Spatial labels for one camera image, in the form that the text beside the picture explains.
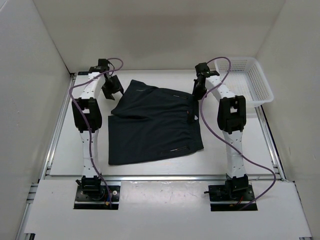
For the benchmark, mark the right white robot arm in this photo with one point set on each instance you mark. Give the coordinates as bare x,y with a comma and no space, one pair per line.
231,120

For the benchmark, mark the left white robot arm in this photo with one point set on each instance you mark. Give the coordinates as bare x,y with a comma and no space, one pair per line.
88,120

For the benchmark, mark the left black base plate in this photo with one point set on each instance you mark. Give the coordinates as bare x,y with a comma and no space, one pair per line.
85,200

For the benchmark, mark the white plastic mesh basket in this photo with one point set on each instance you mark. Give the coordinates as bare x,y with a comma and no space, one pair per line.
246,78

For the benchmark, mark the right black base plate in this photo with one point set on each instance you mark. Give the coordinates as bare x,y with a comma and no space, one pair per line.
233,200

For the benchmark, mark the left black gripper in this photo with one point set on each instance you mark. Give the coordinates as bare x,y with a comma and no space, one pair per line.
117,87

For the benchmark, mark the dark navy shorts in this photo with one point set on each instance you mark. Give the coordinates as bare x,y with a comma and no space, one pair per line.
151,123

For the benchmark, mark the aluminium front rail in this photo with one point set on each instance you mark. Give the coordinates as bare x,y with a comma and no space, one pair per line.
117,178

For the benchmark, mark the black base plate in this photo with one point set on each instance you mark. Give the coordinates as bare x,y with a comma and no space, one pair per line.
233,200
85,200

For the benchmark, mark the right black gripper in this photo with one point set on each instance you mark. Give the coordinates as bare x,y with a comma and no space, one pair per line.
196,94

